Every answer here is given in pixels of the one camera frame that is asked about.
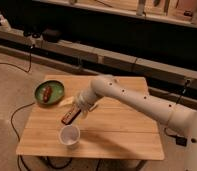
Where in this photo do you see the green ceramic bowl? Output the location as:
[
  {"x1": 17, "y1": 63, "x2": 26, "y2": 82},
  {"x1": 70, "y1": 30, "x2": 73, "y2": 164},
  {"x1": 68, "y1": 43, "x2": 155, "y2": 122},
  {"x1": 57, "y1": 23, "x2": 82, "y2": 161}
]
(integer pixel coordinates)
[{"x1": 34, "y1": 80, "x2": 65, "y2": 106}]

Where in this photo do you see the black device on ledge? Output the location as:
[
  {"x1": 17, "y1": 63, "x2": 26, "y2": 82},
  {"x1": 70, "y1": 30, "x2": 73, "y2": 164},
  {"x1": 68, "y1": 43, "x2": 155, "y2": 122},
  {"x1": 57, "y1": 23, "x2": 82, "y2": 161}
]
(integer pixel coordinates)
[{"x1": 42, "y1": 29, "x2": 61, "y2": 43}]

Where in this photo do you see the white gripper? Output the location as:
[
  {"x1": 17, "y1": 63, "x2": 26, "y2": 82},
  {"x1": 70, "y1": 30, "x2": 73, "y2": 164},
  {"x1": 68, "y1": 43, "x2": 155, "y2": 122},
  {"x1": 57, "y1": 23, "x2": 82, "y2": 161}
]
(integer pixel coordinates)
[{"x1": 58, "y1": 91, "x2": 95, "y2": 118}]

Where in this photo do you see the black cable right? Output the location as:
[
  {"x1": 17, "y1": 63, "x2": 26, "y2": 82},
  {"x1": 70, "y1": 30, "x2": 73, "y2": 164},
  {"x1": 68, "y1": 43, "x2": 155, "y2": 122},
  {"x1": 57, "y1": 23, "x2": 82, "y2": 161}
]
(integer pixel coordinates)
[{"x1": 163, "y1": 79, "x2": 193, "y2": 138}]

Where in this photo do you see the wooden table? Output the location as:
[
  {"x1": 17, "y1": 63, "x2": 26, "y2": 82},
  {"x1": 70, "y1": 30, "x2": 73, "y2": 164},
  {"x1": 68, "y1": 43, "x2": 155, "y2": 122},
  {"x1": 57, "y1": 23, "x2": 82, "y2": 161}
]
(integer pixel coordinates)
[{"x1": 15, "y1": 74, "x2": 166, "y2": 161}]

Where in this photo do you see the black floor cable left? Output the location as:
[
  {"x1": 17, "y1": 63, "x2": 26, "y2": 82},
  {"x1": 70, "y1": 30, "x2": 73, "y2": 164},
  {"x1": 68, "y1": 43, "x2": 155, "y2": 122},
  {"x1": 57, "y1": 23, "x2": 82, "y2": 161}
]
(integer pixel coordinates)
[{"x1": 9, "y1": 101, "x2": 73, "y2": 171}]

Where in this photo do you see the black wall cable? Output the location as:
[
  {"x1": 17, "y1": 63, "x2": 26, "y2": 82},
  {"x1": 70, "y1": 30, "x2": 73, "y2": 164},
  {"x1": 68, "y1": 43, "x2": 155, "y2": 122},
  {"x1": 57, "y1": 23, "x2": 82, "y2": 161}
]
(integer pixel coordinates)
[{"x1": 0, "y1": 43, "x2": 36, "y2": 74}]

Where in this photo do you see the brown chocolate bar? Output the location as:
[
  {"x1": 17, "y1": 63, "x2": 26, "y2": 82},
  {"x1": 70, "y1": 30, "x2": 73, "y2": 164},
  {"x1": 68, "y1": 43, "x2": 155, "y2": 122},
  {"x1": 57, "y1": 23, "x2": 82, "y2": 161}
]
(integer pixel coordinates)
[{"x1": 61, "y1": 105, "x2": 81, "y2": 125}]

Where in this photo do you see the red sausage toy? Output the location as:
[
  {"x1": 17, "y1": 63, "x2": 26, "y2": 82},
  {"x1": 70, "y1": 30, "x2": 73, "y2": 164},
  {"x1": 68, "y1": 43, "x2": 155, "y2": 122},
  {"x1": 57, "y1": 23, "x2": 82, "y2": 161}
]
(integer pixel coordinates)
[{"x1": 43, "y1": 86, "x2": 52, "y2": 102}]

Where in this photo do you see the white spray bottle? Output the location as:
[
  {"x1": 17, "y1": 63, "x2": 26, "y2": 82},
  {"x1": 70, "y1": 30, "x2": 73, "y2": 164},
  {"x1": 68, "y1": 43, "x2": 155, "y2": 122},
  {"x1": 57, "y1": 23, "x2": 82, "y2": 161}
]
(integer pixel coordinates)
[{"x1": 0, "y1": 11, "x2": 11, "y2": 31}]

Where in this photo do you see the black power adapter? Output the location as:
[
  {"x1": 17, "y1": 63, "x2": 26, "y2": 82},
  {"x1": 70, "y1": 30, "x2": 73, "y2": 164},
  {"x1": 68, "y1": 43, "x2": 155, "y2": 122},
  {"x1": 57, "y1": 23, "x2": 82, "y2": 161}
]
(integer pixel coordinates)
[{"x1": 176, "y1": 136, "x2": 187, "y2": 147}]

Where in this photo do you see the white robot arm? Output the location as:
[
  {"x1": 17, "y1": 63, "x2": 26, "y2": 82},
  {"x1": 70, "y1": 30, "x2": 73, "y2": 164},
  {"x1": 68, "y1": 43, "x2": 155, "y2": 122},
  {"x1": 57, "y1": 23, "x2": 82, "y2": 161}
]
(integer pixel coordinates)
[{"x1": 61, "y1": 75, "x2": 197, "y2": 171}]

